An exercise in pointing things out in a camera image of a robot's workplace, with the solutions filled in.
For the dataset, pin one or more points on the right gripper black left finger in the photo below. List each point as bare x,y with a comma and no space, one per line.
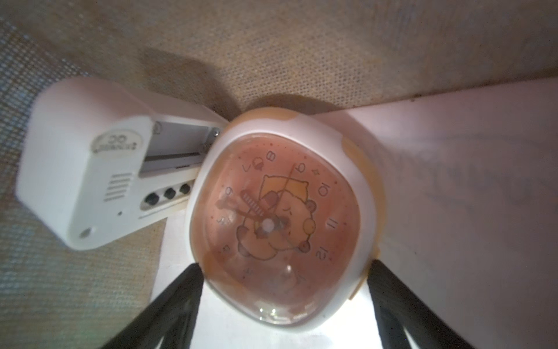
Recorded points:
169,321

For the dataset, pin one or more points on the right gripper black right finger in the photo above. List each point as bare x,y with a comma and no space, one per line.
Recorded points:
401,316

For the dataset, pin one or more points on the white rectangular digital clock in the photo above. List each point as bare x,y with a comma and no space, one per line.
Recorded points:
101,160

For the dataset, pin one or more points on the beige red canvas tote bag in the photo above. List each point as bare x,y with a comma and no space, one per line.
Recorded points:
232,56

